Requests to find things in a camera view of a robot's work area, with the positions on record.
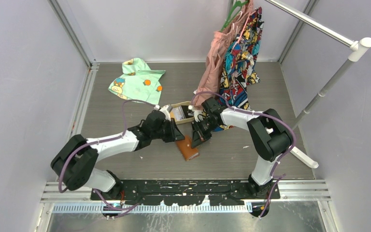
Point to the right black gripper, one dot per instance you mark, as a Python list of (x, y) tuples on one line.
[(199, 136)]

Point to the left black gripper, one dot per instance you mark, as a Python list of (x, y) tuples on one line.
[(175, 134)]

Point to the brown leather card holder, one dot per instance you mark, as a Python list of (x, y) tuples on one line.
[(186, 150)]

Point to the white VIP card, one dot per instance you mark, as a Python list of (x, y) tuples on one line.
[(178, 113)]

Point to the beige oval card tray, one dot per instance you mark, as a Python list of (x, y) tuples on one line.
[(185, 108)]

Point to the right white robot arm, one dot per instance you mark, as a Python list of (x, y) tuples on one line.
[(271, 137)]

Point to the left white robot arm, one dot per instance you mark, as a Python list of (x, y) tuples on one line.
[(75, 162)]

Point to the pink hanging garment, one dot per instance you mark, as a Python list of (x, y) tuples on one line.
[(210, 80)]

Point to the green cartoon child shirt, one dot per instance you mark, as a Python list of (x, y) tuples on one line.
[(138, 81)]

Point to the colourful comic print garment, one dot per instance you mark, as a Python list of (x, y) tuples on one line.
[(239, 66)]

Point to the green clothes hanger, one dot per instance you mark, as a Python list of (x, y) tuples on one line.
[(235, 8)]

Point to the white metal clothes rack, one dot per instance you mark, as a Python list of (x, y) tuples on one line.
[(337, 131)]

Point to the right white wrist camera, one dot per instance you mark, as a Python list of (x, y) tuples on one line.
[(196, 113)]

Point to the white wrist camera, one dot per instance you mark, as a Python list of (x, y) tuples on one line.
[(166, 110), (196, 113)]

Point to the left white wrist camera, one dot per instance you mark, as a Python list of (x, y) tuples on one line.
[(166, 110)]

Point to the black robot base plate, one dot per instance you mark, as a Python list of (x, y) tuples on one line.
[(186, 192)]

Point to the slotted aluminium rail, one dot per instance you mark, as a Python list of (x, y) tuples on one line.
[(101, 208)]

